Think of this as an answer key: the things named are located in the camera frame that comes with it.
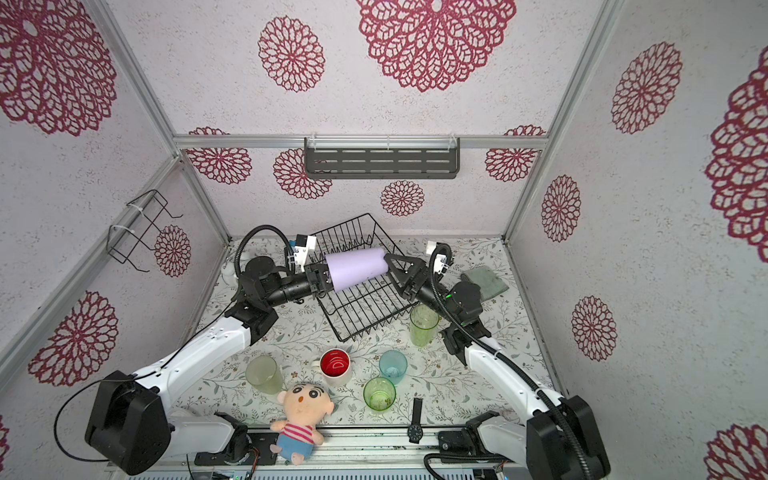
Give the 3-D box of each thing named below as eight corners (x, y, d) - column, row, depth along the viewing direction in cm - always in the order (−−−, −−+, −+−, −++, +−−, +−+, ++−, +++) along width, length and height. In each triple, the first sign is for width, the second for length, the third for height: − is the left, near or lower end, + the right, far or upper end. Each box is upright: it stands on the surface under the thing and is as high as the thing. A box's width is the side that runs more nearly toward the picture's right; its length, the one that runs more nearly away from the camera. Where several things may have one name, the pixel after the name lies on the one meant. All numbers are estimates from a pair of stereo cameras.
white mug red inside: (313, 387, 86) (307, 376, 79) (317, 360, 91) (312, 348, 84) (351, 387, 86) (348, 376, 79) (353, 360, 91) (350, 348, 84)
